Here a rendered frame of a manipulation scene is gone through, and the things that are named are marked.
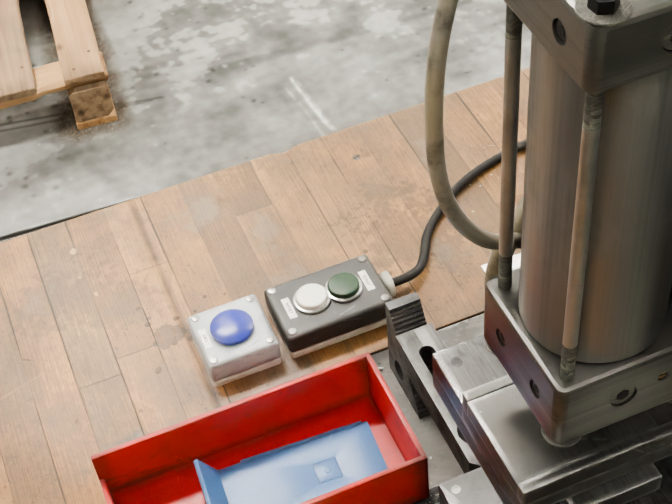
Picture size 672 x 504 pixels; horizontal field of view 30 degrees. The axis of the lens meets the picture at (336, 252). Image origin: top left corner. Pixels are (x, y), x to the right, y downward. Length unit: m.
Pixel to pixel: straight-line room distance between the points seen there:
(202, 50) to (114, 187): 0.47
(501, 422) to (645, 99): 0.28
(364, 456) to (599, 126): 0.59
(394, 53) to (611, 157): 2.36
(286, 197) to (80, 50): 1.57
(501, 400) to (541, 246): 0.17
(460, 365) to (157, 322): 0.44
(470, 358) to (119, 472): 0.36
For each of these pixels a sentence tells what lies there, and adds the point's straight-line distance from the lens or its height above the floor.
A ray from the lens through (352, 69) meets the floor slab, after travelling 2.88.
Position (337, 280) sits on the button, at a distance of 1.17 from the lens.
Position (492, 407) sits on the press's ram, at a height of 1.18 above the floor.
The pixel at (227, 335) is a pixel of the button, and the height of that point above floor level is 0.94.
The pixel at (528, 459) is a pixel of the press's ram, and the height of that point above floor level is 1.18.
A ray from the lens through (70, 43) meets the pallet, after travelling 2.86.
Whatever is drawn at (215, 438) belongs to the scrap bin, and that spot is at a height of 0.93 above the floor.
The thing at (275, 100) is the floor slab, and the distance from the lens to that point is 2.82.
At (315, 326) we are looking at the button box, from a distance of 1.14.
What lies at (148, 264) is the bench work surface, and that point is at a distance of 1.27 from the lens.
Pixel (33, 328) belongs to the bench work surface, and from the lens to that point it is 1.24.
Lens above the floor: 1.81
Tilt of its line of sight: 47 degrees down
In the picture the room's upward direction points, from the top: 6 degrees counter-clockwise
